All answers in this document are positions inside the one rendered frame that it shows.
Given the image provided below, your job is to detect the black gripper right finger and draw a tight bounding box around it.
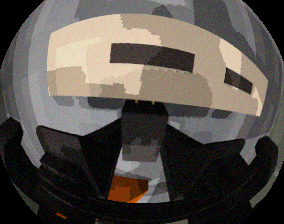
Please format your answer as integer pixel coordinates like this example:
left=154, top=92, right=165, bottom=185
left=159, top=124, right=246, bottom=201

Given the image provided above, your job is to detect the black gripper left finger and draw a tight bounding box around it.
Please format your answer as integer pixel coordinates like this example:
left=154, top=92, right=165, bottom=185
left=36, top=117, right=122, bottom=200

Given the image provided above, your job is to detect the black two-prong plug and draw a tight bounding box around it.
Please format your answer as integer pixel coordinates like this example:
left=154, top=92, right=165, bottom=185
left=121, top=99, right=169, bottom=163

